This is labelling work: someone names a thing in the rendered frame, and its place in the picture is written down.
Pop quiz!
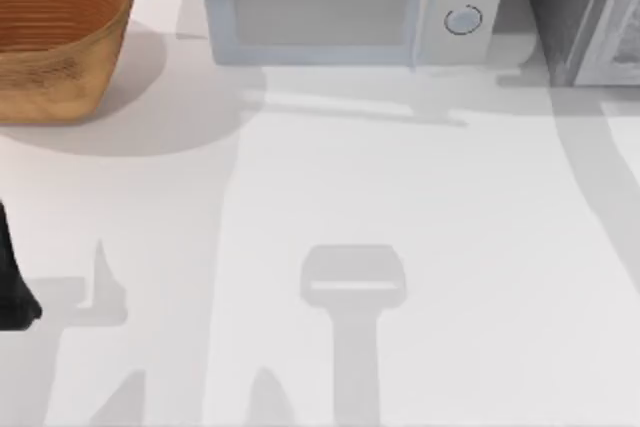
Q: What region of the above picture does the brown woven basket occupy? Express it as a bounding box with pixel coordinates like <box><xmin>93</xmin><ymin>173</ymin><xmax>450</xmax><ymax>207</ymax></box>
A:
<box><xmin>0</xmin><ymin>0</ymin><xmax>135</xmax><ymax>125</ymax></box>

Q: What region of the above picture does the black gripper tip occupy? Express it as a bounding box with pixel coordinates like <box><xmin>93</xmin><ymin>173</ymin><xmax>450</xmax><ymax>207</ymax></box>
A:
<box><xmin>0</xmin><ymin>201</ymin><xmax>43</xmax><ymax>332</ymax></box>

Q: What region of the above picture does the pale microwave oven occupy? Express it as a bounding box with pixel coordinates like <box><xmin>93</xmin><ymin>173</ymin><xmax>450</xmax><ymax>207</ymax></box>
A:
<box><xmin>194</xmin><ymin>0</ymin><xmax>514</xmax><ymax>70</ymax></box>

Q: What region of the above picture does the microwave door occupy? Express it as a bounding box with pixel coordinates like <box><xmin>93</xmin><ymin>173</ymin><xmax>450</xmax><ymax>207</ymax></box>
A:
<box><xmin>195</xmin><ymin>0</ymin><xmax>432</xmax><ymax>69</ymax></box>

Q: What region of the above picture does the microwave knob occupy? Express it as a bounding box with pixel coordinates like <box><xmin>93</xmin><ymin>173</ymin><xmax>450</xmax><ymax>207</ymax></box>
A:
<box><xmin>443</xmin><ymin>4</ymin><xmax>484</xmax><ymax>36</ymax></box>

